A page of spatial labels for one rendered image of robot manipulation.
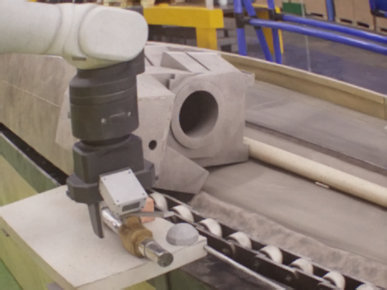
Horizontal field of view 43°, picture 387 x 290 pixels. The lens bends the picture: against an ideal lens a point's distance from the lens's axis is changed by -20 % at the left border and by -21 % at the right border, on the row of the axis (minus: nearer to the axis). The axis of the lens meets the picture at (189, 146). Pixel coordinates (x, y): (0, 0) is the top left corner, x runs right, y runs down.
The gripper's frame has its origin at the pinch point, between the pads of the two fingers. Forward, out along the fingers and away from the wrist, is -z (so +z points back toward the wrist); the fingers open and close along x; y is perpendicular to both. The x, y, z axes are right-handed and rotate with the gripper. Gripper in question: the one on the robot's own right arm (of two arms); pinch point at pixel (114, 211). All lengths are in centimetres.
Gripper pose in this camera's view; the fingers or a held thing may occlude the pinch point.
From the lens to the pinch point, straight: 75.4
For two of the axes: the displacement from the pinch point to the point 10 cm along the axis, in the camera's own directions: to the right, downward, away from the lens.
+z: -0.6, -9.4, -3.3
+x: 8.3, -2.3, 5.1
